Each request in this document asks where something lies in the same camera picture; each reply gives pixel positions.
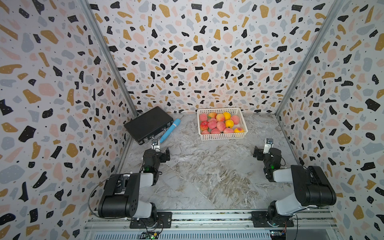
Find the large pink peach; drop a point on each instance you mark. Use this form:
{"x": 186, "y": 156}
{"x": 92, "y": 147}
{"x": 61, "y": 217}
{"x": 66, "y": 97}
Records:
{"x": 212, "y": 124}

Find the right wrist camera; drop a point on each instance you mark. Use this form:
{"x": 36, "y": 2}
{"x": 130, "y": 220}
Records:
{"x": 269, "y": 143}

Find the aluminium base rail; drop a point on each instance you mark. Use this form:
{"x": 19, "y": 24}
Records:
{"x": 316, "y": 224}

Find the black ribbed metal case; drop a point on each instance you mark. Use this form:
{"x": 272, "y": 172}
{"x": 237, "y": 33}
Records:
{"x": 148, "y": 125}

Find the orange pink front peach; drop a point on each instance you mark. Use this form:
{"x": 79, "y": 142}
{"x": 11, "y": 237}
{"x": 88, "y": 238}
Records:
{"x": 220, "y": 117}

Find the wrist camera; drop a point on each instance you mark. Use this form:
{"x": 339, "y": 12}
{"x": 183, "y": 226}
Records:
{"x": 269, "y": 143}
{"x": 155, "y": 145}

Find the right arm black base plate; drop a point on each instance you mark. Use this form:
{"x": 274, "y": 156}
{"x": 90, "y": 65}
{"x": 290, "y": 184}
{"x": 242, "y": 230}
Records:
{"x": 265, "y": 219}

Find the light blue plastic tube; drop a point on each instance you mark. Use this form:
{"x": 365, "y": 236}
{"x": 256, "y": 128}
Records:
{"x": 174, "y": 125}

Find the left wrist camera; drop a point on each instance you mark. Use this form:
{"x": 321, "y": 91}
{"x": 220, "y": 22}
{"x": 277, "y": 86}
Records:
{"x": 155, "y": 145}

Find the yellow pink peach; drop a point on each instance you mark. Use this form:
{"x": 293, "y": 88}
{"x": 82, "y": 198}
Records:
{"x": 239, "y": 130}

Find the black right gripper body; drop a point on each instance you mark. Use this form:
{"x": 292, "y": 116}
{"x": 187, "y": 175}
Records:
{"x": 261, "y": 157}

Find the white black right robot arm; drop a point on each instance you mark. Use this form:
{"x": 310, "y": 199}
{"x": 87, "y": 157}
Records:
{"x": 312, "y": 188}

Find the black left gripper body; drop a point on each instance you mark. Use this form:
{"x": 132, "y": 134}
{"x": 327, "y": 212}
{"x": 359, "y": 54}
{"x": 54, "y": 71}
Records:
{"x": 160, "y": 159}

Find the white perforated plastic basket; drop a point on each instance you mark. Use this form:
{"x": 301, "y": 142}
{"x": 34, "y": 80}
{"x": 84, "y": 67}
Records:
{"x": 222, "y": 136}

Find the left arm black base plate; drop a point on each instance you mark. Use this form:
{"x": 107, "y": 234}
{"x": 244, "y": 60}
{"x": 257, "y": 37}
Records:
{"x": 161, "y": 220}

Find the orange wrinkled peach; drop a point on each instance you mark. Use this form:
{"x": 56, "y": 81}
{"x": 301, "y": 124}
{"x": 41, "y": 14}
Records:
{"x": 212, "y": 115}

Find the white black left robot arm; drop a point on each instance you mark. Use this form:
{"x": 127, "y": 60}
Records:
{"x": 120, "y": 198}

